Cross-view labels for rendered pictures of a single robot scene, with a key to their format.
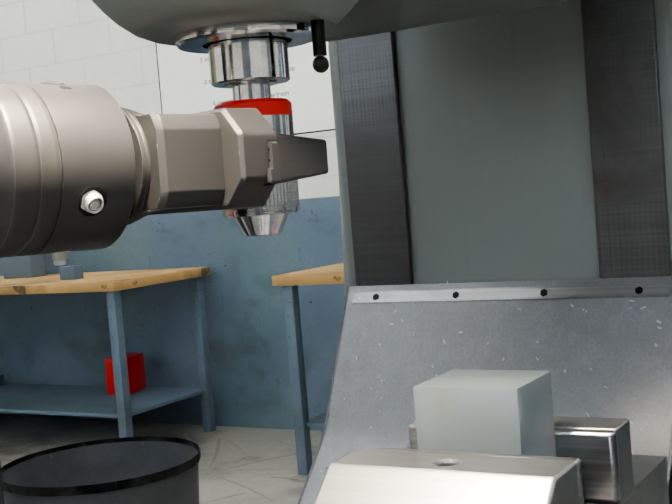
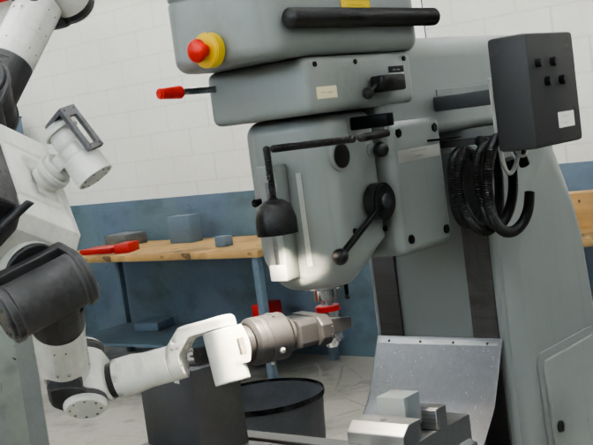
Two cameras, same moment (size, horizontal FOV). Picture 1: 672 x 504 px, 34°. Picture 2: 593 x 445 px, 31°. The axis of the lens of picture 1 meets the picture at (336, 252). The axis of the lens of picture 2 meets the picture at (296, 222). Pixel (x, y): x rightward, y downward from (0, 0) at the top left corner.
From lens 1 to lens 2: 142 cm
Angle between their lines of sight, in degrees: 9
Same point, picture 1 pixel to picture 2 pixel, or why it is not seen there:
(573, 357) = (462, 370)
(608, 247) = (476, 326)
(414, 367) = (403, 372)
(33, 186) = (267, 349)
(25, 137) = (265, 336)
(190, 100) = not seen: hidden behind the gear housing
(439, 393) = (383, 399)
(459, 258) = (421, 326)
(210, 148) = (314, 328)
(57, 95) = (271, 320)
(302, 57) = not seen: hidden behind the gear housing
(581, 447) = (428, 413)
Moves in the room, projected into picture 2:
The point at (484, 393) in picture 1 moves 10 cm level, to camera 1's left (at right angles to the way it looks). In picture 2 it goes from (394, 399) to (341, 404)
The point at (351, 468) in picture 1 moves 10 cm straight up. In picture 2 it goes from (357, 421) to (350, 367)
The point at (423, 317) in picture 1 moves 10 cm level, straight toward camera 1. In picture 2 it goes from (408, 350) to (401, 361)
